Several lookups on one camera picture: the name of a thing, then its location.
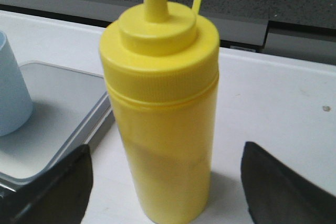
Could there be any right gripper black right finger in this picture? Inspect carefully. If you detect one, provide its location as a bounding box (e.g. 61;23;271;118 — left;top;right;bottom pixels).
240;142;335;223

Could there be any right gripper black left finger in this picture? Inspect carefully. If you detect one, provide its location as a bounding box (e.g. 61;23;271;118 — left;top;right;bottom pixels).
1;145;93;223

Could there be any light blue plastic cup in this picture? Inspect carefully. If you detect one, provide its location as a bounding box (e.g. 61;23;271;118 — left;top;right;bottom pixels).
1;31;33;136

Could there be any yellow squeeze bottle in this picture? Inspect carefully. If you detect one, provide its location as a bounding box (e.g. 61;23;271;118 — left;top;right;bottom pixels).
99;0;219;223

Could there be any silver digital kitchen scale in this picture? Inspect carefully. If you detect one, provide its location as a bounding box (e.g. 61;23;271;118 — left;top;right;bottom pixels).
1;61;112;197

